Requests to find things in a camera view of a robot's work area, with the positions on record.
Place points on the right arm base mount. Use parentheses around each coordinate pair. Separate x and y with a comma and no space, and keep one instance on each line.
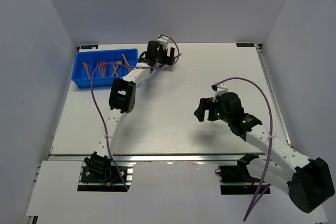
(234,182)

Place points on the aluminium table edge rail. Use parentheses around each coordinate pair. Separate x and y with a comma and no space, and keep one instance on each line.
(155,158)

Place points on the black logo sticker left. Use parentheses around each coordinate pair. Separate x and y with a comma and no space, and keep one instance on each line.
(89,47)

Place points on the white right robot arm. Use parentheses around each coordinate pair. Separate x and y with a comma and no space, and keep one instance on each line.
(306,181)

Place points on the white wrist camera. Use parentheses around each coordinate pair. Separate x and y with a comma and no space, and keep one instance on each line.
(164,41)
(219,89)

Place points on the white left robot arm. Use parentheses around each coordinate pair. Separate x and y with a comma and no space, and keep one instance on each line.
(123,90)

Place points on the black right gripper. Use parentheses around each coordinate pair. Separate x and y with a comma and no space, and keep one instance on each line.
(205,104)

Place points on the red-orange plastic fork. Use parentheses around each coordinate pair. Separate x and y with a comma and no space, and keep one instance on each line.
(103,69)

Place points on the black logo sticker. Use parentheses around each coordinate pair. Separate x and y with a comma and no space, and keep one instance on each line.
(245,44)
(89,47)

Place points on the black logo sticker right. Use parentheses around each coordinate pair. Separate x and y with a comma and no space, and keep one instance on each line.
(245,44)

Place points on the orange chopstick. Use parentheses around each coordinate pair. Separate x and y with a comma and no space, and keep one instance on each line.
(126,63)

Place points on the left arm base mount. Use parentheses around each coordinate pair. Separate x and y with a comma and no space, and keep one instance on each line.
(99,174)

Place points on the orange plastic knife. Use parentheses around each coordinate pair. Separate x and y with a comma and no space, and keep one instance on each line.
(86,66)

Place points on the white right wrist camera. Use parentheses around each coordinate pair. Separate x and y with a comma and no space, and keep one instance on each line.
(219,89)

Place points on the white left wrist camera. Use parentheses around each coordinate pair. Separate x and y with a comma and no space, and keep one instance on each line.
(164,41)

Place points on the blue divided plastic tray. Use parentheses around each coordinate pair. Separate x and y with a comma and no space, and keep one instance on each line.
(79,76)

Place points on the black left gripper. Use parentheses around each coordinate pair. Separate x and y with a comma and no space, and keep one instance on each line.
(167,61)

